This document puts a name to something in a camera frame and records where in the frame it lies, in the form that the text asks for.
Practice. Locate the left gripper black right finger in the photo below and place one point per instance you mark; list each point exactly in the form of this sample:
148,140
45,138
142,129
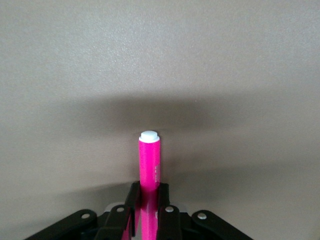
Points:
170,225

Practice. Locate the pink marker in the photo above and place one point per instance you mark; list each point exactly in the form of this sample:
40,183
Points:
149,162

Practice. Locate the brown table cover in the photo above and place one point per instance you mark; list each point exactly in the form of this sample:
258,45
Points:
75,50

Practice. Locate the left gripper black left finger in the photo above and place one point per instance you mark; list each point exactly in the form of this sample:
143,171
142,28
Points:
117,222

